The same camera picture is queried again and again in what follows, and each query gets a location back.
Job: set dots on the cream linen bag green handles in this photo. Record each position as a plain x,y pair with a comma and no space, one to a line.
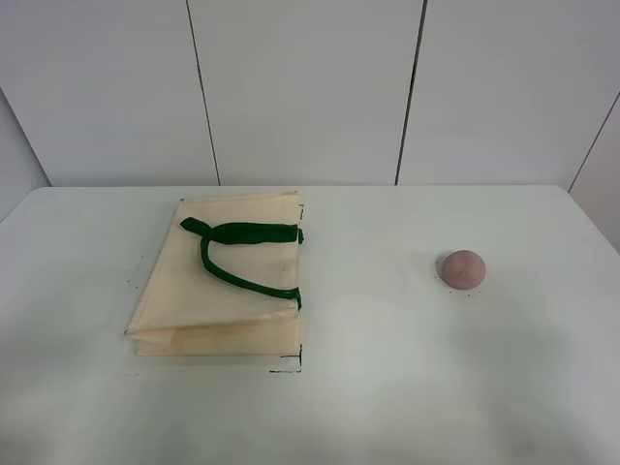
226,281

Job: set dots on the pink peach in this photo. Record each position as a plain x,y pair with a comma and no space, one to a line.
462,270

